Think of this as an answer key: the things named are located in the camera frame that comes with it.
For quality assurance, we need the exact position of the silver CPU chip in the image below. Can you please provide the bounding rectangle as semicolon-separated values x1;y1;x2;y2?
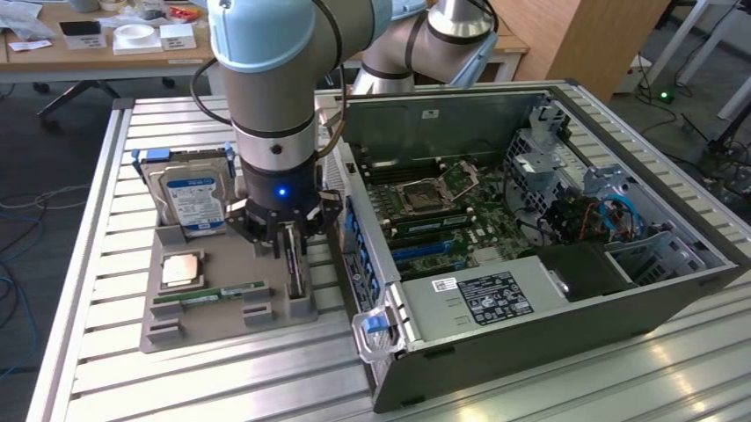
162;253;200;287

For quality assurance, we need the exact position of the flat white box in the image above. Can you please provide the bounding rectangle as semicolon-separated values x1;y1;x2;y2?
111;33;166;57

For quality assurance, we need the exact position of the black chair base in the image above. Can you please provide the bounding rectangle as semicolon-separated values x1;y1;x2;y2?
33;77;178;129

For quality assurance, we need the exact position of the hard disk with blue carrier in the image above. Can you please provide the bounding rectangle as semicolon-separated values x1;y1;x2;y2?
130;142;238;238

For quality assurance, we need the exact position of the white cube box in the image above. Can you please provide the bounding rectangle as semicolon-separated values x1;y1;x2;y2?
159;24;199;52

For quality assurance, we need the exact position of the metal socket cover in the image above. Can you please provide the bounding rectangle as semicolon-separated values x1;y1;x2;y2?
439;158;483;199

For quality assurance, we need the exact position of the white box with black lid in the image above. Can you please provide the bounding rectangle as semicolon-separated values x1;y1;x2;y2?
59;20;109;51

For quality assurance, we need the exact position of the grey power supply unit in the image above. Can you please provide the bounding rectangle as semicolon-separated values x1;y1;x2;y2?
390;257;571;343

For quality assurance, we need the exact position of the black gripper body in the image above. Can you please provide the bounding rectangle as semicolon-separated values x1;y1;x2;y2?
242;161;323;228

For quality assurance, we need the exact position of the blue floor cable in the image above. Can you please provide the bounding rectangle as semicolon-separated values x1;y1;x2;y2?
0;210;44;380

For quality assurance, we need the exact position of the wooden office desk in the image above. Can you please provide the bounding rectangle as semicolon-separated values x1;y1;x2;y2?
199;25;532;96
0;3;228;96

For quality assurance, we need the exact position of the CPU socket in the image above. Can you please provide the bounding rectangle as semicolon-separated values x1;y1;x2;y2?
398;179;451;216

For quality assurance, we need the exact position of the white box with red button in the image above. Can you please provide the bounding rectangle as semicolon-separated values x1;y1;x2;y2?
624;55;655;96

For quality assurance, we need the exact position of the crumpled clear plastic bag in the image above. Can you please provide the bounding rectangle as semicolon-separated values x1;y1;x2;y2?
0;2;57;40

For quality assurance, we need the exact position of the black graphics card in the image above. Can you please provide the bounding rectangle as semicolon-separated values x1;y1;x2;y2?
279;219;311;304

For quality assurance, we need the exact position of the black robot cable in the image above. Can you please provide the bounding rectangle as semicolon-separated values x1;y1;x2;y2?
191;0;355;159

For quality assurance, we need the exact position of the grey plastic parts rack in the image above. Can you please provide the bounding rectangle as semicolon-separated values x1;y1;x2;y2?
139;215;322;355

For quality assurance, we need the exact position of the tall metal disk bay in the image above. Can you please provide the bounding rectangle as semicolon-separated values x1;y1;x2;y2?
503;104;590;213

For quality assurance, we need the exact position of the green motherboard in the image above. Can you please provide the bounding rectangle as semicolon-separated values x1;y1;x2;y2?
355;153;530;279

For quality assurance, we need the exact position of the black tripod stand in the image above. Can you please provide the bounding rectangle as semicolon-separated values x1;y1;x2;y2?
680;78;751;195

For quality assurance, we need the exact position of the white tape roll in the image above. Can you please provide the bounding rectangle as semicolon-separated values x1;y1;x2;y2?
115;25;156;41

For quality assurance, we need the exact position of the blue SATA wire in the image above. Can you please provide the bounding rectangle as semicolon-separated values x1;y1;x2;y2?
598;193;647;244

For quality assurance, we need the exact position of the white desk frame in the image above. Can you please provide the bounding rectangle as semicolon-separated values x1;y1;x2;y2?
644;0;751;120

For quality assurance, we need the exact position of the long PCIe expansion slot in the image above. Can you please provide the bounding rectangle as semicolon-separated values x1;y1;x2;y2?
392;244;456;261

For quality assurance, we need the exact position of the black wire bundle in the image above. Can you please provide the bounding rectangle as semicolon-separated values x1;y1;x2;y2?
542;197;612;244

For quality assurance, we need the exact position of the white floor cable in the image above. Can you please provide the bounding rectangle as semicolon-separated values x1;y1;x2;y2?
0;184;87;210

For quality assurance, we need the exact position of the clear case latch handle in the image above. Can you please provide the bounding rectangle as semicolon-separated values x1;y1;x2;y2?
350;302;407;364

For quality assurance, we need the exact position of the open grey PC case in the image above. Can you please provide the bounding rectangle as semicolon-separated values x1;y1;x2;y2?
308;84;740;415

